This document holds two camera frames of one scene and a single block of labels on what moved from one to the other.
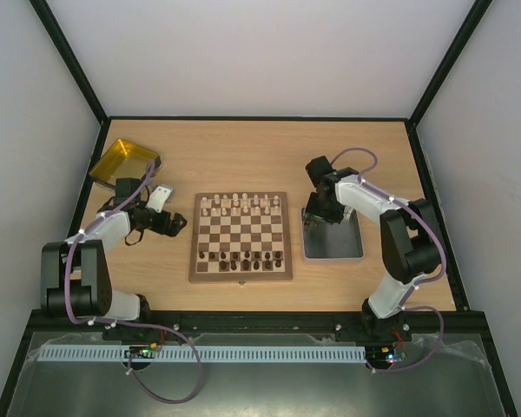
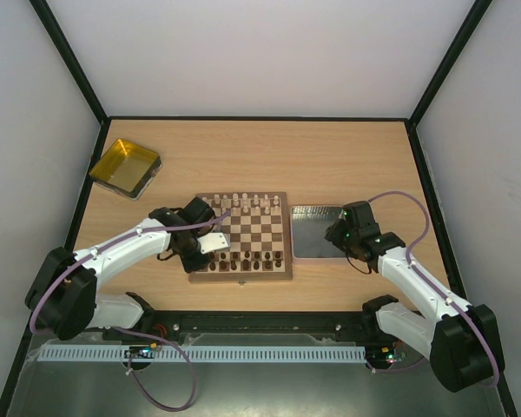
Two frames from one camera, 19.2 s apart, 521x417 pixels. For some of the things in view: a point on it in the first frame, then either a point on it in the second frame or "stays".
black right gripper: [314, 208] to [335, 233]
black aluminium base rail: [196, 324] stays
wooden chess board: [240, 236] stays
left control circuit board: [144, 352] stays
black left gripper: [174, 229] to [190, 266]
